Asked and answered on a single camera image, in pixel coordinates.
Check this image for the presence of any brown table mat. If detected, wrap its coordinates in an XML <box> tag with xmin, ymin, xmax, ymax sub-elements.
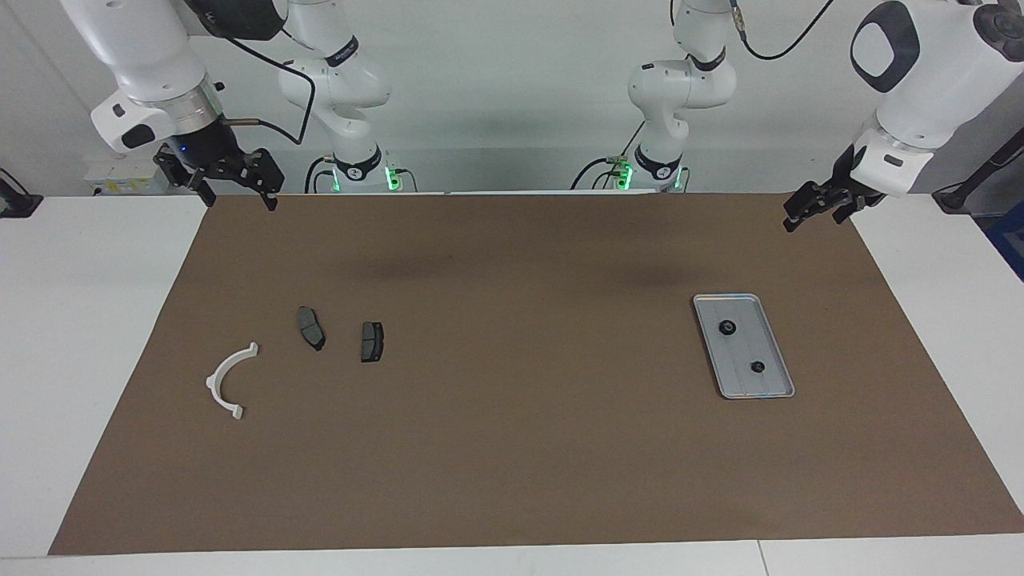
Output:
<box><xmin>48</xmin><ymin>192</ymin><xmax>1024</xmax><ymax>555</ymax></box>

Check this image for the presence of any silver metal tray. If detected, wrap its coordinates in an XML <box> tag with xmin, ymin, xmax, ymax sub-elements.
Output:
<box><xmin>692</xmin><ymin>293</ymin><xmax>797</xmax><ymax>401</ymax></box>

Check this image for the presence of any white power box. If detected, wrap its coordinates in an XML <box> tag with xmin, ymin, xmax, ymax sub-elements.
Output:
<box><xmin>84</xmin><ymin>156</ymin><xmax>165</xmax><ymax>197</ymax></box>

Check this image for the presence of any black clamp mount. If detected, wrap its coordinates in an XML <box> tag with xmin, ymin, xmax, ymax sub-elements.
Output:
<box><xmin>0</xmin><ymin>168</ymin><xmax>42</xmax><ymax>218</ymax></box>

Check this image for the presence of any white half-ring bracket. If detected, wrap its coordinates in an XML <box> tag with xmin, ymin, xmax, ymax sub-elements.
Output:
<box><xmin>206</xmin><ymin>342</ymin><xmax>260</xmax><ymax>421</ymax></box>

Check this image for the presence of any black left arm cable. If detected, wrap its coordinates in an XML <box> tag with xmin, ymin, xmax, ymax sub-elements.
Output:
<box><xmin>728</xmin><ymin>0</ymin><xmax>837</xmax><ymax>62</ymax></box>

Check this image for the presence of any blue box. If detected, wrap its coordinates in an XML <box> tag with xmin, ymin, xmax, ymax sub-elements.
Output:
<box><xmin>988</xmin><ymin>204</ymin><xmax>1024</xmax><ymax>281</ymax></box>

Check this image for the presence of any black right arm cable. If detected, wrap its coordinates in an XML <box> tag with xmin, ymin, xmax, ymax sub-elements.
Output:
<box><xmin>216</xmin><ymin>30</ymin><xmax>317</xmax><ymax>146</ymax></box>

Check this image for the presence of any long dark brake pad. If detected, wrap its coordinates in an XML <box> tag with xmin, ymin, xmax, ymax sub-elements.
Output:
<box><xmin>298</xmin><ymin>306</ymin><xmax>326</xmax><ymax>352</ymax></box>

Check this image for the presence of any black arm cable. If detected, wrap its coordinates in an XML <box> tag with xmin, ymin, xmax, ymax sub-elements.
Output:
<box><xmin>728</xmin><ymin>0</ymin><xmax>837</xmax><ymax>62</ymax></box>
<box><xmin>216</xmin><ymin>30</ymin><xmax>317</xmax><ymax>146</ymax></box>

